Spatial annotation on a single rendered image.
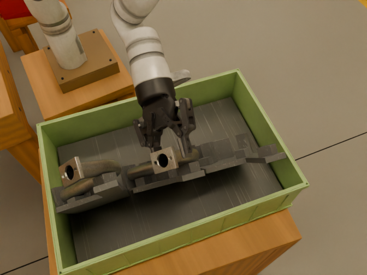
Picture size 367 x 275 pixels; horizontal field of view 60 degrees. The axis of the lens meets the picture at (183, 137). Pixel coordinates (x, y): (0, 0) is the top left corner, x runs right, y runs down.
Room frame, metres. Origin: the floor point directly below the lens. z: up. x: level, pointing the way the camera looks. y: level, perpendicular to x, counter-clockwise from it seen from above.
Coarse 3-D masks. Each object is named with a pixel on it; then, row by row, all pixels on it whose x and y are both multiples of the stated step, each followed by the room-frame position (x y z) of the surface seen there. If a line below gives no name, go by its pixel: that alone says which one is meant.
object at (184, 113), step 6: (180, 102) 0.35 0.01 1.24; (186, 102) 0.35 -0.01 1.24; (180, 108) 0.34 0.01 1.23; (186, 108) 0.34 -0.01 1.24; (192, 108) 0.35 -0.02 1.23; (186, 114) 0.33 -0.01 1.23; (192, 114) 0.34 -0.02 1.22; (186, 120) 0.32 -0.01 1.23; (192, 120) 0.33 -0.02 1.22; (186, 126) 0.31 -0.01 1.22
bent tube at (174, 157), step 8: (160, 152) 0.28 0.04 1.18; (168, 152) 0.28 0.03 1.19; (176, 152) 0.29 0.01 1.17; (192, 152) 0.31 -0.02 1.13; (152, 160) 0.28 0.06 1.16; (160, 160) 0.28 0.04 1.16; (168, 160) 0.27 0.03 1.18; (176, 160) 0.26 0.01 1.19; (184, 160) 0.28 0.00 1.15; (192, 160) 0.30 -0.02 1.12; (136, 168) 0.35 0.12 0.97; (144, 168) 0.34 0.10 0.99; (152, 168) 0.34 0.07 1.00; (160, 168) 0.26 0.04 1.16; (168, 168) 0.25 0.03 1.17; (128, 176) 0.34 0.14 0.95; (136, 176) 0.34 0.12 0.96; (144, 176) 0.33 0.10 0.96
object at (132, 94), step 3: (129, 93) 0.73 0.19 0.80; (132, 93) 0.73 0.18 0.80; (123, 96) 0.72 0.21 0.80; (126, 96) 0.72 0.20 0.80; (129, 96) 0.73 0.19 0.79; (132, 96) 0.73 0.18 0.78; (135, 96) 0.74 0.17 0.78; (114, 99) 0.75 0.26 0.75; (117, 99) 0.71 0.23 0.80; (120, 99) 0.71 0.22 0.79; (123, 99) 0.72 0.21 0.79; (108, 102) 0.73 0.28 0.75; (111, 102) 0.73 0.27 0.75; (114, 102) 0.73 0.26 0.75; (99, 105) 0.72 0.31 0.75; (102, 105) 0.72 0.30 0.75
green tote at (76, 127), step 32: (192, 96) 0.64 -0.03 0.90; (224, 96) 0.68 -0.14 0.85; (64, 128) 0.50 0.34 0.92; (96, 128) 0.53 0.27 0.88; (256, 128) 0.53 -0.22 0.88; (288, 160) 0.38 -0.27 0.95; (288, 192) 0.29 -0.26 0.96; (64, 224) 0.24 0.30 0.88; (192, 224) 0.21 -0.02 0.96; (224, 224) 0.24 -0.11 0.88; (64, 256) 0.15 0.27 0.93; (128, 256) 0.16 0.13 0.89
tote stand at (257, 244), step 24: (48, 216) 0.29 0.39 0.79; (288, 216) 0.29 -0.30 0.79; (48, 240) 0.22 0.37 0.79; (216, 240) 0.22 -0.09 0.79; (240, 240) 0.22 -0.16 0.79; (264, 240) 0.22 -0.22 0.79; (288, 240) 0.22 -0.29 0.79; (144, 264) 0.16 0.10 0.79; (168, 264) 0.16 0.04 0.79; (192, 264) 0.16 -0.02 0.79; (216, 264) 0.16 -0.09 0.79; (240, 264) 0.17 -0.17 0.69; (264, 264) 0.21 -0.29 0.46
